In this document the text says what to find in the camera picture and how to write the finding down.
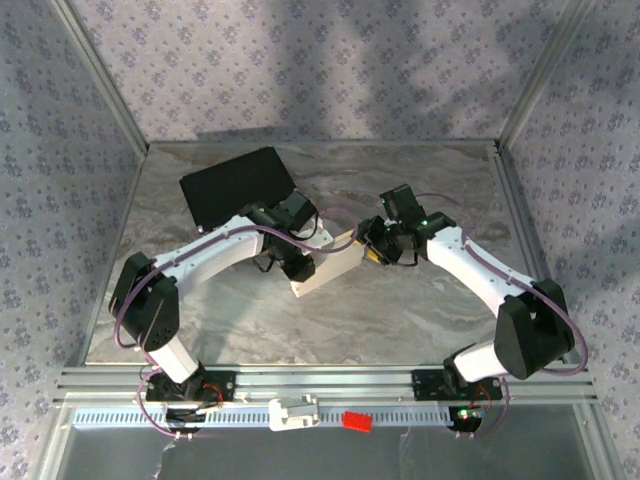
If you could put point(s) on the white paper box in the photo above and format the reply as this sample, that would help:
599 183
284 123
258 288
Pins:
330 270

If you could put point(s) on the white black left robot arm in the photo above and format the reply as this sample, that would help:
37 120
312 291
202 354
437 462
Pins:
210 252

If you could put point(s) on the black briefcase with chrome fittings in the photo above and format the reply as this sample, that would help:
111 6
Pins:
230 185

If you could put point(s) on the red plastic block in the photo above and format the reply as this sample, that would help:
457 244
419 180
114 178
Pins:
358 421

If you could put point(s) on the white plastic clip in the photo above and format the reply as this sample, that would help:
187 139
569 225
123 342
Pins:
292 415

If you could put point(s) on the aluminium side rail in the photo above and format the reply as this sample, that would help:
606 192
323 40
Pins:
513 200

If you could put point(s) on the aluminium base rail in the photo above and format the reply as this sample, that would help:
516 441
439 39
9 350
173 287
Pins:
325 382

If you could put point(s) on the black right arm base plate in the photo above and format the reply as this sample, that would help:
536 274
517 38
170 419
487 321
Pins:
425 386

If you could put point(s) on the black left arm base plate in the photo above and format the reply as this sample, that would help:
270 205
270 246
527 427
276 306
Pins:
225 386

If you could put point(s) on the aluminium frame post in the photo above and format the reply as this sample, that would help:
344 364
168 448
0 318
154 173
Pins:
544 75
104 80

